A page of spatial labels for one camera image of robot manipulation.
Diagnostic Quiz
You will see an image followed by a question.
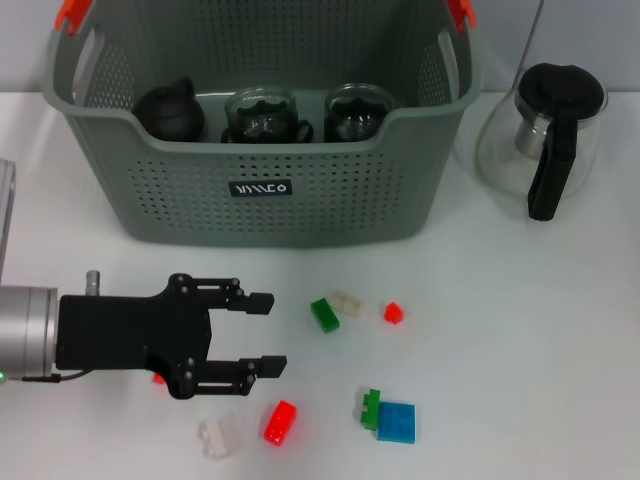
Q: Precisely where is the green stepped building block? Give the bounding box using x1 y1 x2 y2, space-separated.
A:
360 388 382 431

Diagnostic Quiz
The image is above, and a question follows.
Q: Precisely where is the blue square building block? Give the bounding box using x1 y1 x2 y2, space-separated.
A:
375 401 417 444

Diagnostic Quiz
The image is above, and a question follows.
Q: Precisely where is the black cable with silver plug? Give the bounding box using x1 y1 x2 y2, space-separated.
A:
19 369 96 384

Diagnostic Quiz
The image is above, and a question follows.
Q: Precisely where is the translucent white building block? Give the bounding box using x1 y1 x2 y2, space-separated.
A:
329 288 365 319

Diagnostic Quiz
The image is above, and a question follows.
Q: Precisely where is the grey perforated storage bin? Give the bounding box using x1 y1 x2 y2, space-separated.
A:
40 0 485 249

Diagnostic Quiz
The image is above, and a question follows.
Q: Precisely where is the glass pitcher with black lid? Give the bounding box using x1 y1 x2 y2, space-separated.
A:
474 62 609 221

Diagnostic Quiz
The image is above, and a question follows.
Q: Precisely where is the bright red rectangular building block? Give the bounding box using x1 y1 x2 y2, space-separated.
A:
263 399 299 446

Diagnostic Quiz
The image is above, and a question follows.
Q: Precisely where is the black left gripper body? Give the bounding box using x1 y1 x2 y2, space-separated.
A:
55 273 211 400

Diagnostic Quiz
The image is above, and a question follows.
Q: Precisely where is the green rectangular building block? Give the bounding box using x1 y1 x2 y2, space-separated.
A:
309 298 341 334

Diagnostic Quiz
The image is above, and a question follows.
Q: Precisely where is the small black clay teapot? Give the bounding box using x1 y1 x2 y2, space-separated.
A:
132 77 207 142

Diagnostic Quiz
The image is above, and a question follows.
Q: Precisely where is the glass teacup with black base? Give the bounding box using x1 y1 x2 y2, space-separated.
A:
221 112 315 145
322 107 387 144
224 87 300 136
322 83 394 134

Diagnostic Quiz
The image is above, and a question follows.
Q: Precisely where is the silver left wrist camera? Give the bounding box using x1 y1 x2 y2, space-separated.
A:
0 158 17 274

